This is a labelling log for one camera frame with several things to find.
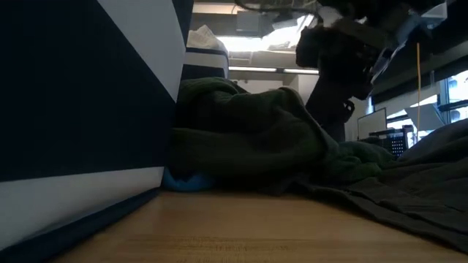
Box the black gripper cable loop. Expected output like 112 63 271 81
342 99 356 123

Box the dark grey garment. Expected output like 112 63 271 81
255 118 468 253

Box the black perforated crate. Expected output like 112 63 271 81
379 126 414 159

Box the silver ceiling duct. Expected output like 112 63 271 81
369 1 449 85

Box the navy white striped fabric bin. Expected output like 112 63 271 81
181 46 230 80
0 0 195 263

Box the dark green garment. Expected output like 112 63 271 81
168 75 396 194

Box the teal blue garment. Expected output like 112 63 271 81
162 167 217 193

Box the grey ceiling box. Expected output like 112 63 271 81
235 9 264 37

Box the yellow hanging cable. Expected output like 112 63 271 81
415 42 423 99

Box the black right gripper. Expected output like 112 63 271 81
295 16 385 143

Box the computer monitor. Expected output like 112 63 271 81
357 107 388 140

